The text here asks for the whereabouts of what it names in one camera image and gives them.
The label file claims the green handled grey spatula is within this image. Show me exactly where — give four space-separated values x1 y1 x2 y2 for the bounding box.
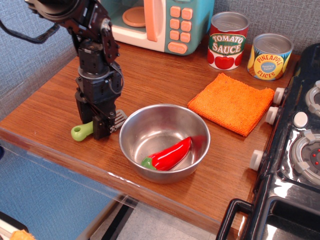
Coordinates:
70 109 128 142

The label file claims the orange folded cloth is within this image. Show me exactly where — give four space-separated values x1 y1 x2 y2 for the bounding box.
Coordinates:
187 73 275 137

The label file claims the black toy stove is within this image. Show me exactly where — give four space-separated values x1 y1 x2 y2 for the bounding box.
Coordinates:
240 43 320 240

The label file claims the pineapple slices can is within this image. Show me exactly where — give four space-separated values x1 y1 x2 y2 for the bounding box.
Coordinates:
247 33 294 81

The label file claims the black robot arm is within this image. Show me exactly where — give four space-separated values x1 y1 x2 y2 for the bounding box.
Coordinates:
26 0 126 142

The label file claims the steel mixing bowl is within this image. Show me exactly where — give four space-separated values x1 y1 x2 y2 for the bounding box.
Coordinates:
119 104 211 184

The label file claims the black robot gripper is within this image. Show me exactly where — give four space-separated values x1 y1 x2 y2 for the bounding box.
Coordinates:
75 68 124 140

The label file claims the white stove knob bottom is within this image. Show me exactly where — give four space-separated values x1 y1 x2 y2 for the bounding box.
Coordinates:
249 149 264 172

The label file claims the white stove knob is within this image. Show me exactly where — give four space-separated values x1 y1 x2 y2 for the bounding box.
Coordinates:
273 87 286 105
249 149 264 172
265 106 279 125

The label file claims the white stove knob top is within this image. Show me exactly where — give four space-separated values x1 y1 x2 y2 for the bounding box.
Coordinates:
273 87 286 105

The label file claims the teal toy microwave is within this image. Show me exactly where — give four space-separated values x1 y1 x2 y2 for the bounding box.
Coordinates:
100 0 215 56

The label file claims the peach microwave turntable plate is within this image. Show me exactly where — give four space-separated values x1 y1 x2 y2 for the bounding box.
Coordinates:
122 6 146 28

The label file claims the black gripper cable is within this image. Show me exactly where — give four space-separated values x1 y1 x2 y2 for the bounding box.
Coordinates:
107 62 125 95

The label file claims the tomato sauce can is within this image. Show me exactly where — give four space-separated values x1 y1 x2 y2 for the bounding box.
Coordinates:
207 11 250 70

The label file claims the red toy chili pepper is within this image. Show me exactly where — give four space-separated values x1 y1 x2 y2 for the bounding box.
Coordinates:
141 137 192 171

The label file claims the black oven door handle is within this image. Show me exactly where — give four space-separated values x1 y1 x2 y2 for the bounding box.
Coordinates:
216 198 254 240

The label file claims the orange plush object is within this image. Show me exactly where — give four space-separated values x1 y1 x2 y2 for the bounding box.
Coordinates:
10 229 35 240

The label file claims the white stove knob middle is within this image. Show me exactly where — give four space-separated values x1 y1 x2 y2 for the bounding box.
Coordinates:
265 106 279 125

